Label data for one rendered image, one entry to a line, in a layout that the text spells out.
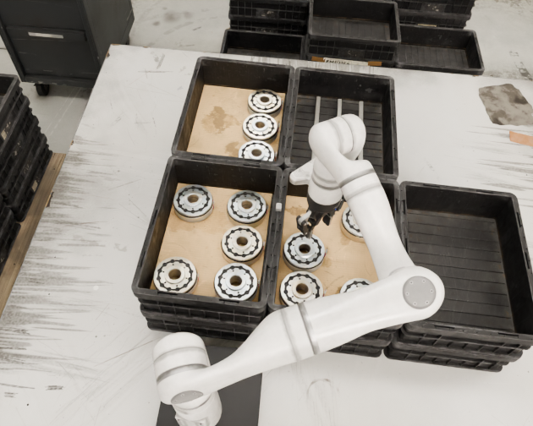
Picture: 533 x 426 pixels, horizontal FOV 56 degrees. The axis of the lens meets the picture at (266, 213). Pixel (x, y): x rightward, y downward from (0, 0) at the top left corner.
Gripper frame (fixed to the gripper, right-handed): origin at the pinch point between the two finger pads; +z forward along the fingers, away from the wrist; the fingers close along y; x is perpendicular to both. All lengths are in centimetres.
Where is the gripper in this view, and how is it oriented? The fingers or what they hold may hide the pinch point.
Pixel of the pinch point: (317, 226)
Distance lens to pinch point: 121.2
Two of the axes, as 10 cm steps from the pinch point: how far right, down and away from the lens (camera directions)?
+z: -0.4, 5.6, 8.3
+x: -6.3, -6.5, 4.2
